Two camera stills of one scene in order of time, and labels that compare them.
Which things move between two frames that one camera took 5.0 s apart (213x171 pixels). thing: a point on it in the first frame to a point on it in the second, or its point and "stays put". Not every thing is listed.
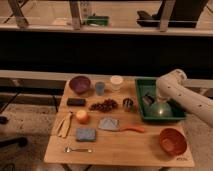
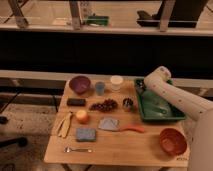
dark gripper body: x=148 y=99 to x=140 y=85
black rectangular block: x=76 y=101 stays put
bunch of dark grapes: x=105 y=106 stays put
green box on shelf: x=97 y=20 stays put
